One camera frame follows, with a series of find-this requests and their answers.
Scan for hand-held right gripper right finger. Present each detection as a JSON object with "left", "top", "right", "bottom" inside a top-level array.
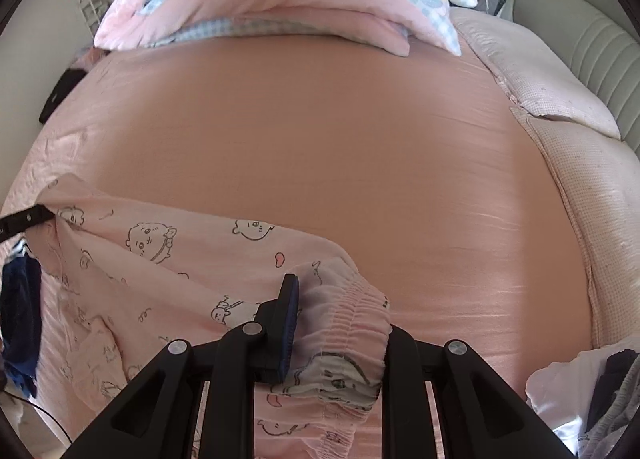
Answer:
[{"left": 381, "top": 325, "right": 575, "bottom": 459}]

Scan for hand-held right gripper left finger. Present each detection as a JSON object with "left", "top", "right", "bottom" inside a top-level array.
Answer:
[{"left": 64, "top": 273, "right": 302, "bottom": 459}]

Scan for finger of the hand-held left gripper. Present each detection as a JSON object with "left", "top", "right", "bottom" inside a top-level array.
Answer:
[{"left": 0, "top": 206, "right": 52, "bottom": 240}]

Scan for navy shorts with white stripes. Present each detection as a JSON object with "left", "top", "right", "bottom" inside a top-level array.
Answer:
[{"left": 0, "top": 239, "right": 44, "bottom": 400}]

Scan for pink printed pajama pants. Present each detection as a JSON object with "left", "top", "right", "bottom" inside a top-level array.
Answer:
[{"left": 37, "top": 174, "right": 393, "bottom": 459}]

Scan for pile of white navy clothes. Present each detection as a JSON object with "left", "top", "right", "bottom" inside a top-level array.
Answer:
[{"left": 525, "top": 346, "right": 640, "bottom": 459}]

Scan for black bag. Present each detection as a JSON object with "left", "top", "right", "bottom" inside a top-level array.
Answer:
[{"left": 39, "top": 68, "right": 87, "bottom": 123}]

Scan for bed with pink sheet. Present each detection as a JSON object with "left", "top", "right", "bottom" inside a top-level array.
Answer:
[{"left": 0, "top": 29, "right": 601, "bottom": 459}]

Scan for white shelf rack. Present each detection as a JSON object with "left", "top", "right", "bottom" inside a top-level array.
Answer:
[{"left": 79, "top": 0, "right": 117, "bottom": 37}]

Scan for pink checked pillow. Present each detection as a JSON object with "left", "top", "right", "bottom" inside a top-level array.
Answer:
[
  {"left": 510, "top": 106, "right": 640, "bottom": 355},
  {"left": 450, "top": 6, "right": 623, "bottom": 140}
]

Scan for grey padded headboard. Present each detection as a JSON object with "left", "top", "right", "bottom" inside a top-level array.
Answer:
[{"left": 500, "top": 0, "right": 640, "bottom": 160}]

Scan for black cable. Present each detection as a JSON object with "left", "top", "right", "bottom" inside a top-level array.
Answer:
[{"left": 0, "top": 386, "right": 76, "bottom": 441}]

